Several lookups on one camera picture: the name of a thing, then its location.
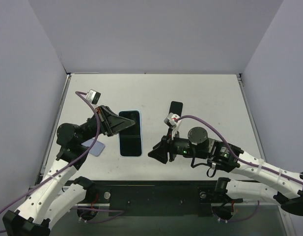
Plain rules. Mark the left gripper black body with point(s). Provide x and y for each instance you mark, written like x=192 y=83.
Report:
x=103 y=121

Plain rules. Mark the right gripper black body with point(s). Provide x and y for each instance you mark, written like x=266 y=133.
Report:
x=170 y=149

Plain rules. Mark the black phone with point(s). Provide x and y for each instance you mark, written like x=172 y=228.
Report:
x=176 y=108

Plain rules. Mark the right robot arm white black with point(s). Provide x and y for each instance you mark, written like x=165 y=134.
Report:
x=269 y=183

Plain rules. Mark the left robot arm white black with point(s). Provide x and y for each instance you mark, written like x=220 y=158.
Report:
x=46 y=205

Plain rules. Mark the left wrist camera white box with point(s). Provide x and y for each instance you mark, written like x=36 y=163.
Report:
x=93 y=96

